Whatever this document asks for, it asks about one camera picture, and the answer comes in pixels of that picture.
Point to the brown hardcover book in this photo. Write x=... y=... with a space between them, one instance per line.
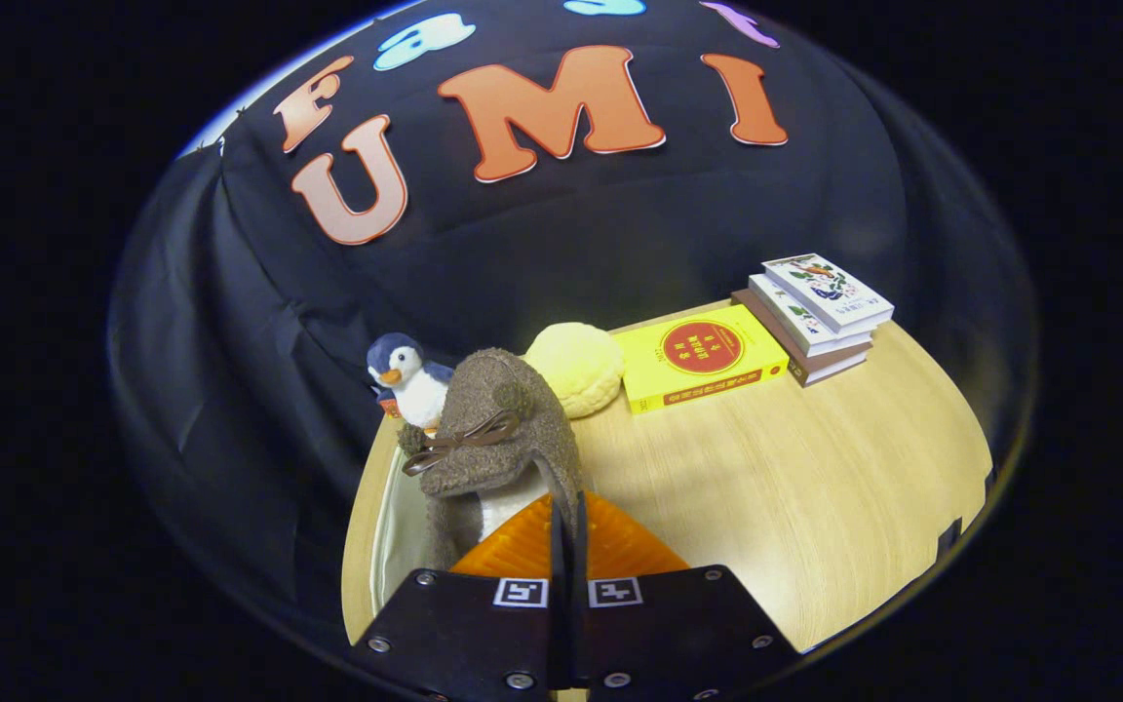
x=825 y=370

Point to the beige fabric storage box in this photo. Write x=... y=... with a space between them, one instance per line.
x=396 y=536

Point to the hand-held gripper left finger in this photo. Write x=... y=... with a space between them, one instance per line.
x=464 y=634

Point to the round yellow plush toy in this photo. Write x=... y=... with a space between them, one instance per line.
x=576 y=366

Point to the yellow book with red circle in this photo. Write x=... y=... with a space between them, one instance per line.
x=698 y=351

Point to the brown fuzzy shoe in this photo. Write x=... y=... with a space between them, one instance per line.
x=503 y=409

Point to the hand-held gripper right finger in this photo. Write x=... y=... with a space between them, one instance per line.
x=678 y=629

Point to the penguin plush toy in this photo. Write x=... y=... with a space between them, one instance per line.
x=415 y=385

